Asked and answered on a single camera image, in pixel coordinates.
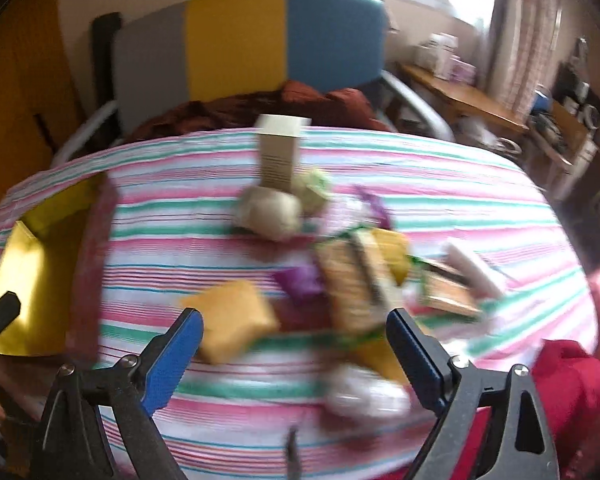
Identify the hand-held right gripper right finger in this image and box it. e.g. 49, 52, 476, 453
386, 308, 561, 480

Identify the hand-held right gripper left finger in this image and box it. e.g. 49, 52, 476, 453
30, 307, 204, 480

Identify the gold tin box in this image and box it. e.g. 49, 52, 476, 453
0, 172, 118, 361

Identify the white ball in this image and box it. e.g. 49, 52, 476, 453
325, 365, 412, 419

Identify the white soap bar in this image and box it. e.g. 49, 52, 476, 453
444, 240, 507, 301

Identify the purple candy wrapper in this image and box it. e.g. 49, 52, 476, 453
274, 265, 327, 307
355, 187, 397, 231

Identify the pink white packet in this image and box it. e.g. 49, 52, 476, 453
330, 195, 376, 234

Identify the beige bundle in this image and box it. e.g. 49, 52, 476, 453
231, 185, 302, 241

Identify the small green box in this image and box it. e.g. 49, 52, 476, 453
292, 169, 332, 216

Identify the cream tall carton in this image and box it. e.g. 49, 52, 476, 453
255, 114, 313, 193

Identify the striped tablecloth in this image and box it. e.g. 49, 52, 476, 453
0, 125, 600, 480

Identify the wooden wardrobe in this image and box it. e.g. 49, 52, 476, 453
0, 0, 83, 221

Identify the wooden side desk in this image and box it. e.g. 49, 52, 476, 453
400, 62, 529, 136

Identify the brown cloth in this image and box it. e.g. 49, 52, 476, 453
125, 80, 396, 143

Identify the purple floral tissue box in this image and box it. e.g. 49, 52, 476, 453
450, 57, 477, 86

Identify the cluttered side shelf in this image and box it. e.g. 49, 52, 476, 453
527, 35, 600, 201

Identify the white carton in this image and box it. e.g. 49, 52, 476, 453
415, 32, 457, 81

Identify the grey yellow blue chair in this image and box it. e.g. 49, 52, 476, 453
52, 0, 456, 166

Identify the patterned curtain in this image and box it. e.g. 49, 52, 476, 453
485, 0, 567, 116

